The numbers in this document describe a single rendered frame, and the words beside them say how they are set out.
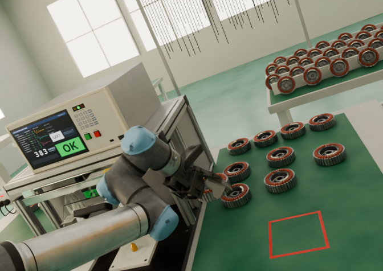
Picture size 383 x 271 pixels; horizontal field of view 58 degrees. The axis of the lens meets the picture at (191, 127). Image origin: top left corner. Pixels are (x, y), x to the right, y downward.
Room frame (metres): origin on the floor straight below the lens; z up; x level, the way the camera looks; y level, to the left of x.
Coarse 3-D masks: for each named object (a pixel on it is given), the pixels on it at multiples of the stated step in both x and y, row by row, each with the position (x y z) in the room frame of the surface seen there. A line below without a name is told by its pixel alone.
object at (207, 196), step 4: (224, 176) 0.94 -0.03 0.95; (204, 180) 0.97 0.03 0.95; (228, 180) 0.92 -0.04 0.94; (204, 184) 0.96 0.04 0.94; (204, 188) 0.96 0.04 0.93; (208, 188) 0.93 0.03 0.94; (204, 192) 0.90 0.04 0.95; (208, 192) 0.89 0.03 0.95; (212, 192) 0.89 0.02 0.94; (224, 192) 0.89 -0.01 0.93; (204, 196) 0.90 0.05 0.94; (208, 196) 0.89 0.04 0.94; (212, 196) 0.88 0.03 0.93; (200, 200) 0.91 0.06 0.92; (204, 200) 0.90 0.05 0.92; (208, 200) 0.89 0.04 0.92; (212, 200) 0.89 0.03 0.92
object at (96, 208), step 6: (96, 204) 0.87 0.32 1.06; (102, 204) 0.86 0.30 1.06; (108, 204) 0.86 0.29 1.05; (78, 210) 0.88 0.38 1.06; (84, 210) 0.87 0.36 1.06; (90, 210) 0.86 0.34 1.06; (96, 210) 0.86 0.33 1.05; (108, 210) 0.87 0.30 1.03; (78, 216) 0.88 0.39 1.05; (84, 216) 0.90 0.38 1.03
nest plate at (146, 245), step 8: (136, 240) 1.09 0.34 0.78; (144, 240) 1.06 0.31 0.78; (152, 240) 1.04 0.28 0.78; (120, 248) 1.08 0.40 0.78; (128, 248) 1.06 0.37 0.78; (144, 248) 1.02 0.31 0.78; (152, 248) 1.00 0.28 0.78; (120, 256) 1.03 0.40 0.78; (128, 256) 1.01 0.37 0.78; (136, 256) 0.99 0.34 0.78; (144, 256) 0.97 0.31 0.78; (152, 256) 0.97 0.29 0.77; (112, 264) 1.01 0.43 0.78; (120, 264) 0.99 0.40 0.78; (128, 264) 0.97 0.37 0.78; (136, 264) 0.95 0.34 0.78; (144, 264) 0.94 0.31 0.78
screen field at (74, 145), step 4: (68, 140) 1.19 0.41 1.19; (72, 140) 1.19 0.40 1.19; (76, 140) 1.18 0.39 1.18; (80, 140) 1.18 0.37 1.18; (60, 144) 1.20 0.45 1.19; (64, 144) 1.20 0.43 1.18; (68, 144) 1.19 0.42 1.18; (72, 144) 1.19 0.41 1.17; (76, 144) 1.18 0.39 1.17; (80, 144) 1.18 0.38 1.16; (60, 148) 1.21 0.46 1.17; (64, 148) 1.20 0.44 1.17; (68, 148) 1.20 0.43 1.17; (72, 148) 1.19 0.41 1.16; (76, 148) 1.19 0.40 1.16; (80, 148) 1.18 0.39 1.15; (84, 148) 1.18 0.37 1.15; (60, 152) 1.21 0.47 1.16; (64, 152) 1.20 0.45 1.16; (68, 152) 1.20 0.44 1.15; (72, 152) 1.19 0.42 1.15
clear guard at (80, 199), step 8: (104, 168) 1.13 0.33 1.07; (88, 176) 1.11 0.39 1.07; (96, 176) 1.08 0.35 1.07; (88, 184) 1.04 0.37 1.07; (96, 184) 1.01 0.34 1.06; (80, 192) 1.00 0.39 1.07; (88, 192) 0.97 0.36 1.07; (96, 192) 0.94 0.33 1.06; (72, 200) 0.96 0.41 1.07; (80, 200) 0.94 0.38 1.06; (88, 200) 0.93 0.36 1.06; (96, 200) 0.91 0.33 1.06; (104, 200) 0.90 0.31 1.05; (64, 208) 0.95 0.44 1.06; (72, 208) 0.94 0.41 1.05; (80, 208) 0.92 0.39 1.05; (64, 216) 0.93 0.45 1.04; (72, 216) 0.92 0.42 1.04; (88, 216) 0.90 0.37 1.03; (64, 224) 0.92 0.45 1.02
